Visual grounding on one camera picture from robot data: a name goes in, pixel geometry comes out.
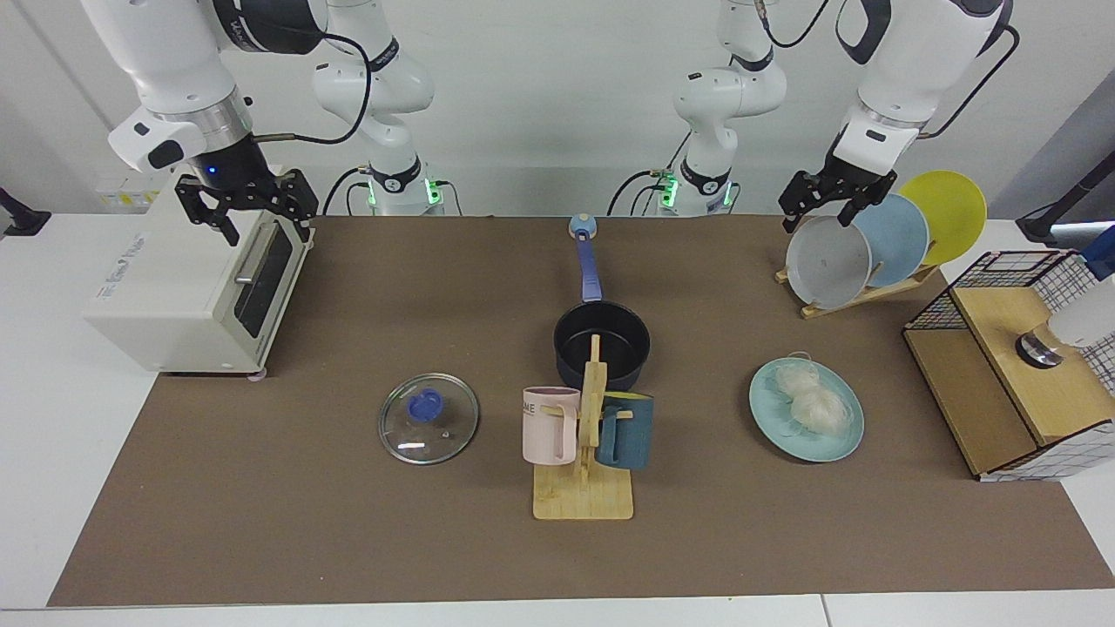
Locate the glass lid with blue knob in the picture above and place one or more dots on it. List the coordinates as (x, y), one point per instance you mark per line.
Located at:
(409, 435)

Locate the grey plate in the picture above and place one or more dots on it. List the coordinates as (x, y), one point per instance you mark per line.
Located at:
(827, 261)

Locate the light blue plate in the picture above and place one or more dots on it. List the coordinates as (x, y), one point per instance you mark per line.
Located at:
(897, 239)

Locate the wooden plate rack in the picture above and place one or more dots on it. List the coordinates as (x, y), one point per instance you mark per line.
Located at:
(836, 305)

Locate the yellow plate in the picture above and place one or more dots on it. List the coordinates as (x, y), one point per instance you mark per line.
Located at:
(954, 209)

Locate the mint green plate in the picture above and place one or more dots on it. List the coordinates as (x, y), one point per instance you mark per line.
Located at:
(775, 422)

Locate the pale toaster oven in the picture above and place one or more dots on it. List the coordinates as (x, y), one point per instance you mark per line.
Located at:
(165, 296)

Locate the black stand pole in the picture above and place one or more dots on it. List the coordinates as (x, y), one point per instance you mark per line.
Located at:
(1054, 218)

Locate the small blue round thing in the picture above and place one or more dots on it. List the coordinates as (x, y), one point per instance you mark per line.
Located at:
(583, 226)

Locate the white cylindrical device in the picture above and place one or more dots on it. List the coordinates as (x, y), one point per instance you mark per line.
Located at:
(1080, 322)

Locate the dark teal cup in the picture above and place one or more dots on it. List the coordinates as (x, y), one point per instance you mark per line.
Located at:
(629, 435)

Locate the brown table cloth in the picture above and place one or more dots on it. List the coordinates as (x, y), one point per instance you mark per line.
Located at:
(261, 522)

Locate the pink cup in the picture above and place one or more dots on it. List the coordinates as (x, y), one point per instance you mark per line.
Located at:
(544, 431)

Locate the wooden cup stand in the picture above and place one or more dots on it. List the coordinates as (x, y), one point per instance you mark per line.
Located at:
(584, 501)

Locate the black clamp mount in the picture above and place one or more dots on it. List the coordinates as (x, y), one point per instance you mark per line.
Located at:
(22, 218)

